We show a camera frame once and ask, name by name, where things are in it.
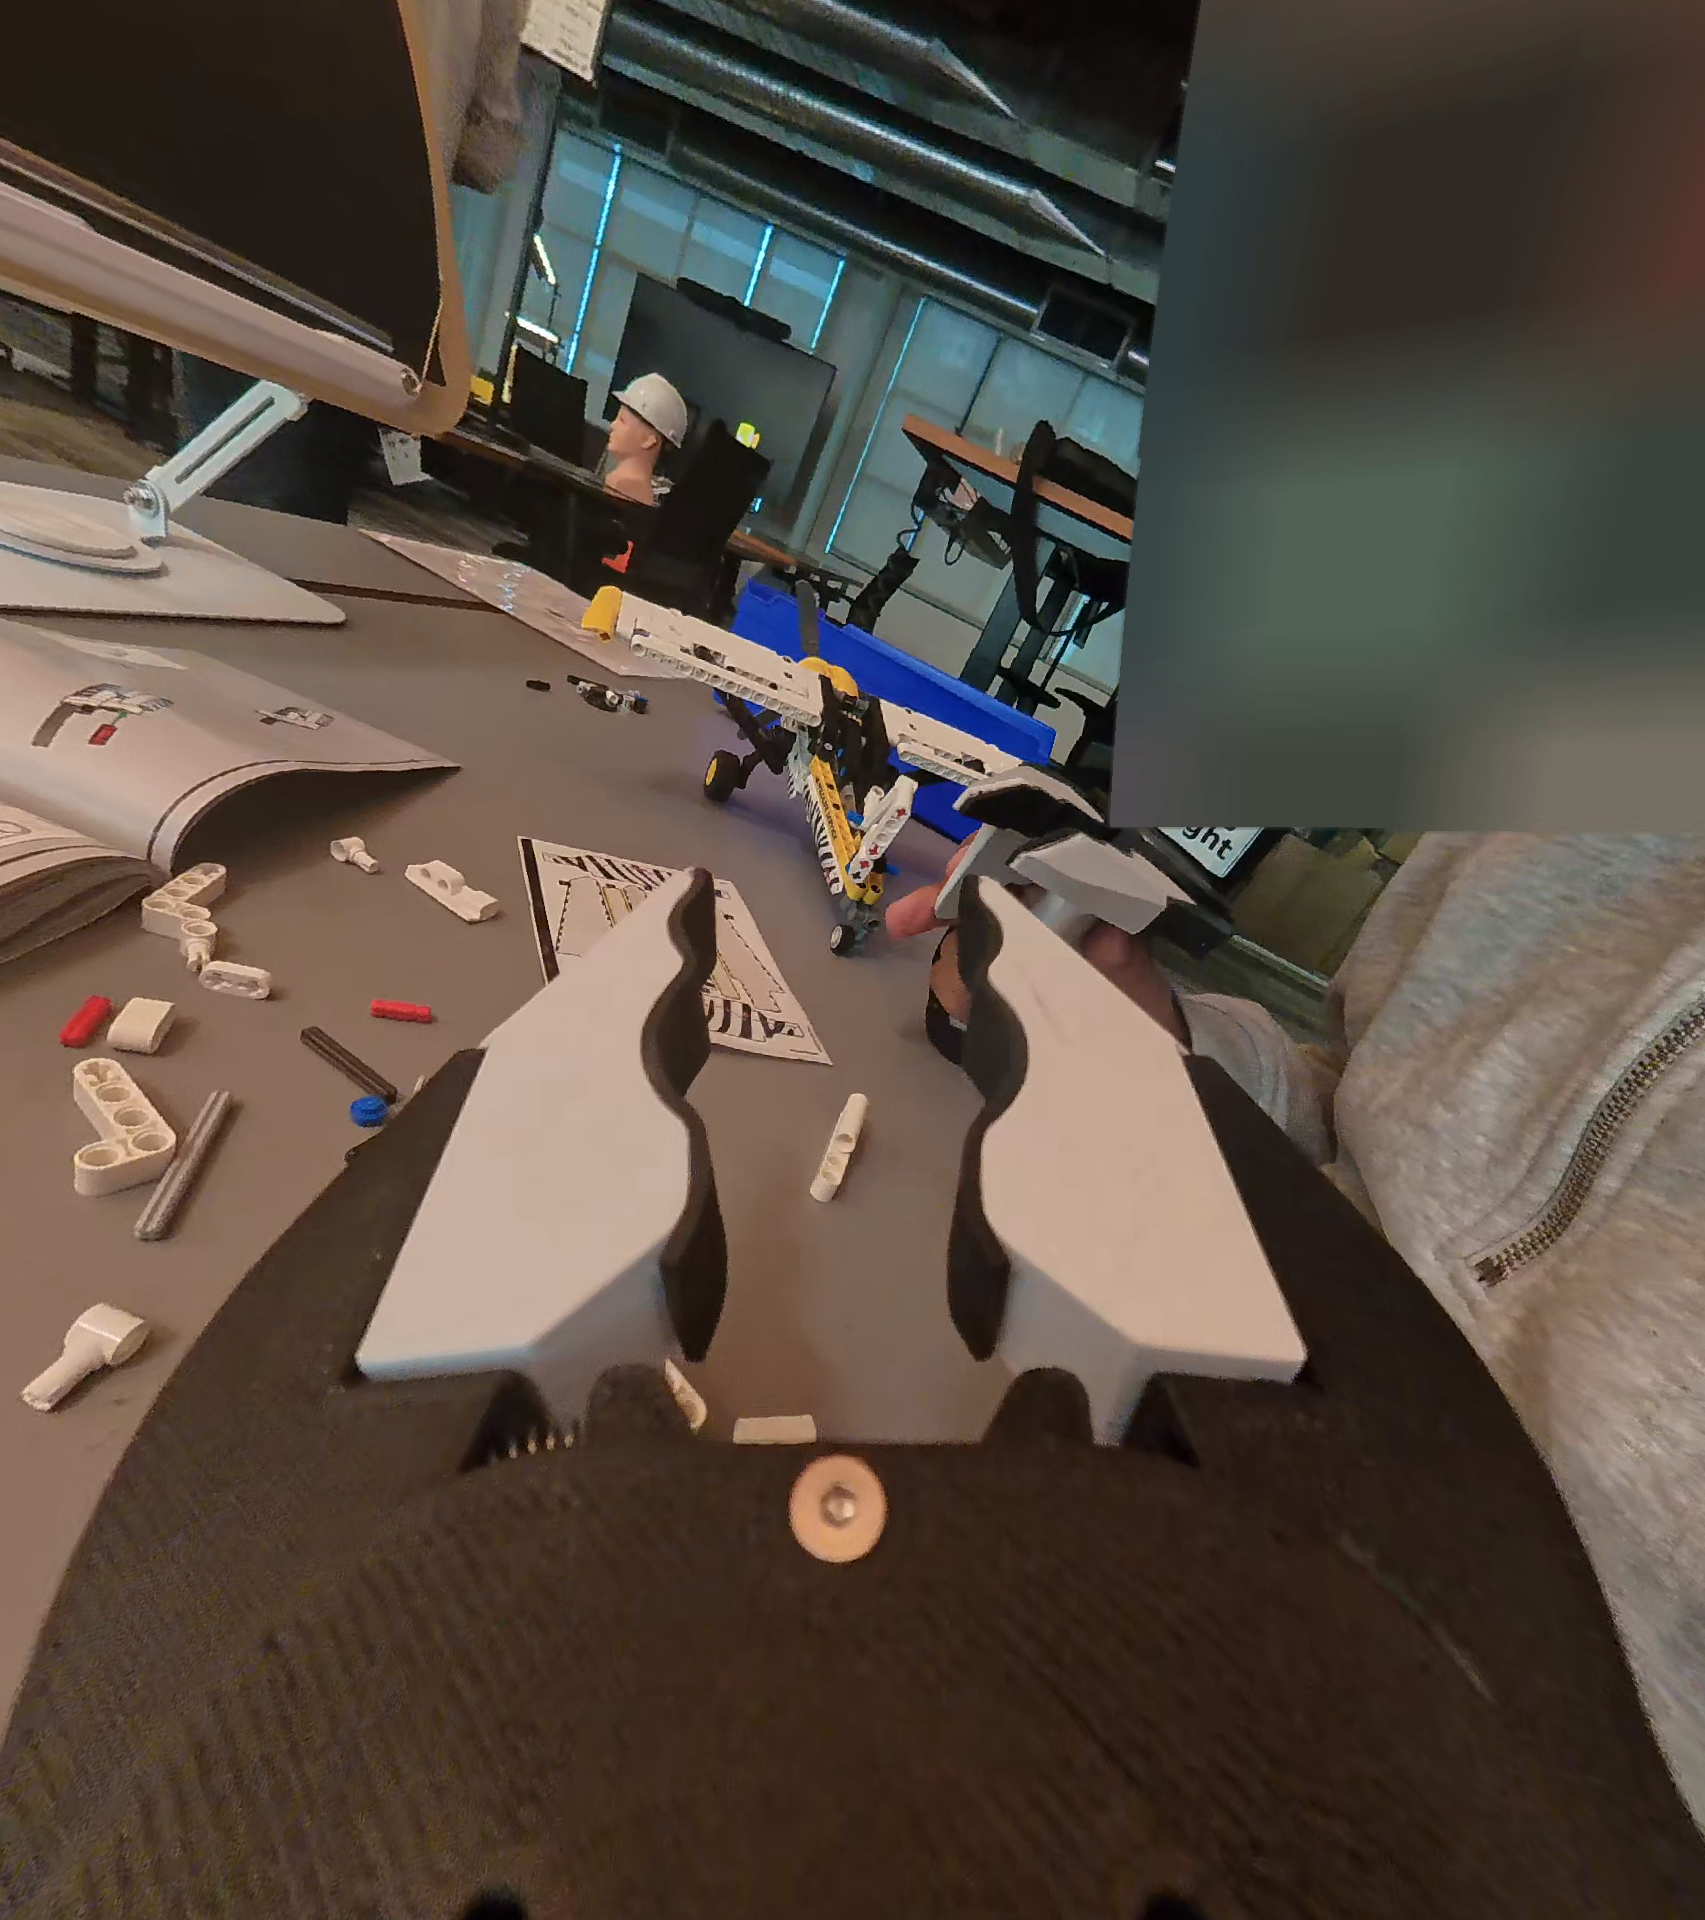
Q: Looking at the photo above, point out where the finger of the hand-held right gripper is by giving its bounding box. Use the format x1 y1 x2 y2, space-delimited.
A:
951 764 1109 845
930 833 1172 935

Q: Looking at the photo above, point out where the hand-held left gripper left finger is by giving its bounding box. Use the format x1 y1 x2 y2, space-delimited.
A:
354 865 730 1449

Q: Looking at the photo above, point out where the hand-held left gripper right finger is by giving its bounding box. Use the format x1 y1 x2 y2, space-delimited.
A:
945 875 1312 1449

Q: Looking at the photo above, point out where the white short lego beam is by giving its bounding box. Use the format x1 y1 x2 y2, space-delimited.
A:
807 1093 872 1207

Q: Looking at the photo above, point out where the person's right forearm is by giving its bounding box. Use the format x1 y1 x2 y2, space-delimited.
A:
1174 982 1379 1203

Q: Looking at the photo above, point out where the lego airplane model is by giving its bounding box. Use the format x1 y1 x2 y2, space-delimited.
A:
581 584 1048 955

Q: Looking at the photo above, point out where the black lego axle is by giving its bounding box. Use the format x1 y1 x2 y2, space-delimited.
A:
300 1026 401 1109

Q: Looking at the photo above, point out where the grey lego axle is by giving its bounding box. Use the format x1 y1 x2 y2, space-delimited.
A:
132 1088 235 1244

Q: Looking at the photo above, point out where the white L-shaped lego beam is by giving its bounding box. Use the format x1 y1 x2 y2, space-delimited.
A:
72 1059 179 1199

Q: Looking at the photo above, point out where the white bent lego assembly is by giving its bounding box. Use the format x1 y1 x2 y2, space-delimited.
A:
137 863 230 971

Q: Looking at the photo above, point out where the white lego axle connector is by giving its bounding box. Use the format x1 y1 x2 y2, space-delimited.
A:
21 1301 154 1417

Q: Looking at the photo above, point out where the lego instruction booklet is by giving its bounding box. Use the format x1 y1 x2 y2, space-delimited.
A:
0 593 461 1007

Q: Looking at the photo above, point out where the person's right hand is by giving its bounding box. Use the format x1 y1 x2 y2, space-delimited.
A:
886 877 1194 1068

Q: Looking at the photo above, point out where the blue plastic bin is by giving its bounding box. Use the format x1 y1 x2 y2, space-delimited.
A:
732 578 1060 797

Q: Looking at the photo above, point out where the zebra print sticker sheet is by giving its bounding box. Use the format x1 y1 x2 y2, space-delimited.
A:
517 835 834 1068

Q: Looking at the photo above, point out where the tilted wood-edged desk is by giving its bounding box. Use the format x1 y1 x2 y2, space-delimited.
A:
900 416 1138 722

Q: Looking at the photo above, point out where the large dark screen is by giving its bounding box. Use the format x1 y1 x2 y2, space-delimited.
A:
619 274 839 482

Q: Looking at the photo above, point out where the mannequin head with hard hat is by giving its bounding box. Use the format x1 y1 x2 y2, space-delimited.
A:
602 372 689 510

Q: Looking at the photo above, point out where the clear plastic bag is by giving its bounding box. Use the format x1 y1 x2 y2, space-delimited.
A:
364 529 615 616

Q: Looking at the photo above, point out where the black monitor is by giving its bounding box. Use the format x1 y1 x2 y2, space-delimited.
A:
0 0 472 436

